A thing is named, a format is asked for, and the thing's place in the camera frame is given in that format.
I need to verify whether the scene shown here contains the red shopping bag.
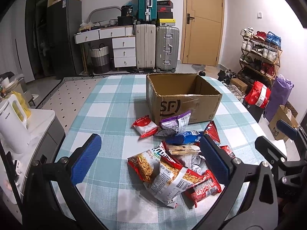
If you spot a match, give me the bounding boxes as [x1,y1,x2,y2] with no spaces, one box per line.
[245,81,271,108]

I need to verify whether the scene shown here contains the red orange chip bag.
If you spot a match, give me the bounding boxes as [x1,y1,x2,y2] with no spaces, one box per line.
[203,121,221,146]

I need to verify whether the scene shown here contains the woven laundry basket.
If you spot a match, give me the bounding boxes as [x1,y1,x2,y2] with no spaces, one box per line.
[89,43,111,74]

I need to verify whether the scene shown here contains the brown paper bag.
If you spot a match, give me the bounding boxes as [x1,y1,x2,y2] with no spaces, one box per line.
[268,105,299,142]

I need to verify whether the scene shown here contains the noodle snack bag front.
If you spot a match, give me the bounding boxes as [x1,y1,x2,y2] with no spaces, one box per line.
[144,157,205,208]

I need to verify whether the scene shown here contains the stacked shoe boxes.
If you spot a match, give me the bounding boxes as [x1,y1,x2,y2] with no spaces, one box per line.
[157,0,173,19]

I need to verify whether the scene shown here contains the silver purple snack bag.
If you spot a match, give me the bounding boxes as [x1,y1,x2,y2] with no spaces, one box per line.
[176,154,208,176]

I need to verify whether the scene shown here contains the red noodle packet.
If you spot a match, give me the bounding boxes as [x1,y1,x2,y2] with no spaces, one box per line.
[184,170,222,208]
[220,145,235,159]

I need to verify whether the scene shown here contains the wooden door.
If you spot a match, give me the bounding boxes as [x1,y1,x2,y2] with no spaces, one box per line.
[181,0,224,67]

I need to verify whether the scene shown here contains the purple gift bag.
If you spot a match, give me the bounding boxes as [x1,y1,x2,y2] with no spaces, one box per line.
[263,74,295,122]

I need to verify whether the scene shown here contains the white drawer desk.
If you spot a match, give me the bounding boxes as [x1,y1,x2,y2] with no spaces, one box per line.
[74,25,136,74]

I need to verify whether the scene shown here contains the silver suitcase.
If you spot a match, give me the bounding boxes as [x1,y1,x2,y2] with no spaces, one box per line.
[156,26,180,73]

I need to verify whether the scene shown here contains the noodle snack bag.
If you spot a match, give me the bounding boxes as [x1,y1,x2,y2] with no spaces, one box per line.
[127,141,171,184]
[144,157,205,208]

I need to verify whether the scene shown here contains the teal plaid tablecloth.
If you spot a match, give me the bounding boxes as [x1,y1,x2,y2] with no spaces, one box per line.
[56,75,266,229]

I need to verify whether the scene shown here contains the SF cardboard box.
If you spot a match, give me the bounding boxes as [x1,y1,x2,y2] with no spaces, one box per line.
[146,73,222,124]

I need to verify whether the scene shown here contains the beige suitcase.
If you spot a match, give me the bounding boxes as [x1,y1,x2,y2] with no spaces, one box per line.
[135,24,156,70]

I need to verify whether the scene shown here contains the white side cabinet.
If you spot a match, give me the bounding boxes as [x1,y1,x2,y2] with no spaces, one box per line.
[1,109,65,197]

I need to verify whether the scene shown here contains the black refrigerator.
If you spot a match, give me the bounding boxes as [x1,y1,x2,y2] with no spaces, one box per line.
[47,0,83,79]

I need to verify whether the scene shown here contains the teal suitcase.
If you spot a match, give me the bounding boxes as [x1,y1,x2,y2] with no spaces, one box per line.
[137,0,157,24]

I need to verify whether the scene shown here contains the black bag on desk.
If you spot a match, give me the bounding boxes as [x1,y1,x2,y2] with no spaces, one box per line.
[118,5,134,26]

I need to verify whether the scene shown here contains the yellow bag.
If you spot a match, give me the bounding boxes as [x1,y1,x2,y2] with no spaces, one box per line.
[11,91,31,118]

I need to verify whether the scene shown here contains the blue snack packet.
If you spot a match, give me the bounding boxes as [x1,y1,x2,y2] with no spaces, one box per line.
[165,130,202,145]

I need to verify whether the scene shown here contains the yellow black box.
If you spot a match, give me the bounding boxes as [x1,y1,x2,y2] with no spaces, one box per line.
[159,18,176,26]

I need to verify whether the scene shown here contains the white electric kettle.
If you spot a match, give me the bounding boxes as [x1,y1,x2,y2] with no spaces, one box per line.
[1,94,31,154]

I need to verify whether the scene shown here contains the red noodle packet front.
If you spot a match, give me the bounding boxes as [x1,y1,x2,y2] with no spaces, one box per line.
[184,170,222,208]

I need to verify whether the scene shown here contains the red white balloon gum bag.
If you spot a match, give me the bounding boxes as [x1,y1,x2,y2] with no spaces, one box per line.
[132,115,159,139]

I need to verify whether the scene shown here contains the wooden shoe rack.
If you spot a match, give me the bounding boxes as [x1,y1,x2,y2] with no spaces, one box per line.
[237,27,283,88]

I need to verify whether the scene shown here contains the purple white snack bag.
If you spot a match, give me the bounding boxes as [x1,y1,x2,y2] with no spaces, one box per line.
[155,110,191,136]

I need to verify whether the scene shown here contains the cream nougat cracker pack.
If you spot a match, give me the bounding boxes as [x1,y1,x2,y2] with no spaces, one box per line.
[167,144,201,156]

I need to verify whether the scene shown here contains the dotted floor rug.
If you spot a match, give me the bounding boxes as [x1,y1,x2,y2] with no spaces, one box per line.
[38,77,100,133]

